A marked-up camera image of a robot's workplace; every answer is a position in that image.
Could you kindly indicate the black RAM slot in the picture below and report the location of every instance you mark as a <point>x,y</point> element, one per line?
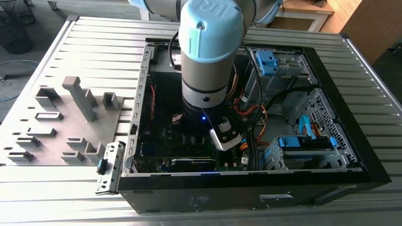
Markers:
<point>222,160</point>
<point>234,162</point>
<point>226,162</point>

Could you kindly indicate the grey metal disk bay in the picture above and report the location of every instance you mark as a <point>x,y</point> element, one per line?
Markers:
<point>282,75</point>
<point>317,156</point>

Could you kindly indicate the wooden desk white frame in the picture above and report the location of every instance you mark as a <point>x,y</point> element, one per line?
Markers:
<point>309,7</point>

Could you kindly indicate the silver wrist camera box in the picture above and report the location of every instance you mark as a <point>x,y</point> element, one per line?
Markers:
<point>214,139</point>

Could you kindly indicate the wooden cabinet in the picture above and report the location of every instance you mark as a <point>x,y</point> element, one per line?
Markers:
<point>370,28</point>

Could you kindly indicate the pale blue teach pendant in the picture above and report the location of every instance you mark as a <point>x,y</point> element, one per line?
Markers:
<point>270,14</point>

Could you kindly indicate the black PC case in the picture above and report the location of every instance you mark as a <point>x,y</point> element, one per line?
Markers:
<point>219,195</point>

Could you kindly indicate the metal bracket blue latch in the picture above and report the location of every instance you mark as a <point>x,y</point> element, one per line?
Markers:
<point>113,150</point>

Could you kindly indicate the black graphics card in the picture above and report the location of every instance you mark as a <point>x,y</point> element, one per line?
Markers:
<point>194,164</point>

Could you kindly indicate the grey parts rack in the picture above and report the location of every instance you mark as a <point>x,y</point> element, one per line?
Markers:
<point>75,131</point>

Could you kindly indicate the green motherboard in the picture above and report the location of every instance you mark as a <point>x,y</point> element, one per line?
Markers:
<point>163,141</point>

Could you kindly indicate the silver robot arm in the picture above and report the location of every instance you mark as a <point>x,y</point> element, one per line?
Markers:
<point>203,82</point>

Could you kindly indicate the blue plastic rail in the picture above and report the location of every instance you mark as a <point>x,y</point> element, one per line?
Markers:
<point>267,155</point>

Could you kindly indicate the grey power supply unit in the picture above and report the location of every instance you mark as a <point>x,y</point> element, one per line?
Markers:
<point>165,89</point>

